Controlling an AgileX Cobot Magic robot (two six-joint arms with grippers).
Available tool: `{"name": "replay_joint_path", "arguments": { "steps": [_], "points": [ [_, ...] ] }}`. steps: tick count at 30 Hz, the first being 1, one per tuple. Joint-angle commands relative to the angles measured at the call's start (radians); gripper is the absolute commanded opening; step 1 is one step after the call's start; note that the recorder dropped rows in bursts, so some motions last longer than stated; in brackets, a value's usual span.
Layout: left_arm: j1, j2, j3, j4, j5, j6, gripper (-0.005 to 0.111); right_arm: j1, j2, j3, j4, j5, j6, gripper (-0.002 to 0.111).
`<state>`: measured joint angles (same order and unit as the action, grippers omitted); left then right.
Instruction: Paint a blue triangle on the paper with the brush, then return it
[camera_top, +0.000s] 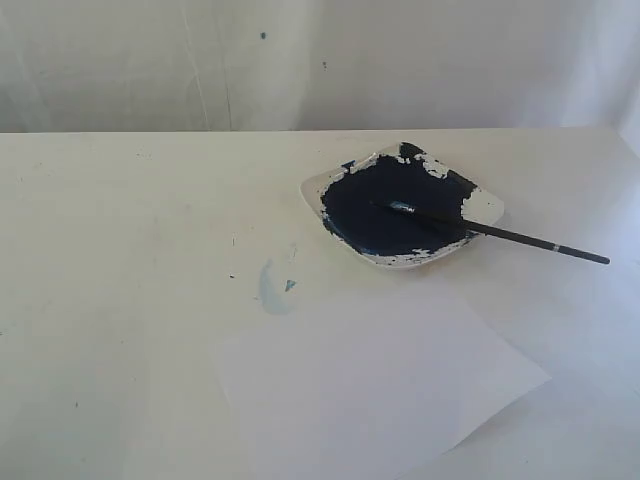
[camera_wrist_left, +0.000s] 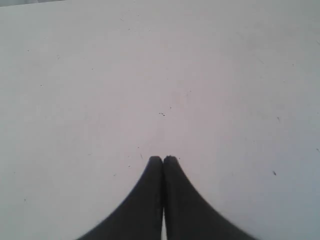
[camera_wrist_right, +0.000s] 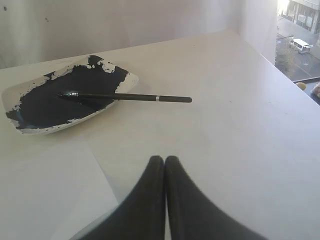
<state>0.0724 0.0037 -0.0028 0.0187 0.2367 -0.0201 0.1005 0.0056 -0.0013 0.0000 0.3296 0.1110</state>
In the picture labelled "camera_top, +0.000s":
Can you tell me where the white square paint dish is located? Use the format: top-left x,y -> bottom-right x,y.
300,142 -> 505,269

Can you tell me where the white paper sheet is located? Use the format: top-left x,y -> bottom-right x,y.
214,281 -> 547,479

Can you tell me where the black thin paintbrush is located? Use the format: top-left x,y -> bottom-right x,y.
371,201 -> 611,265

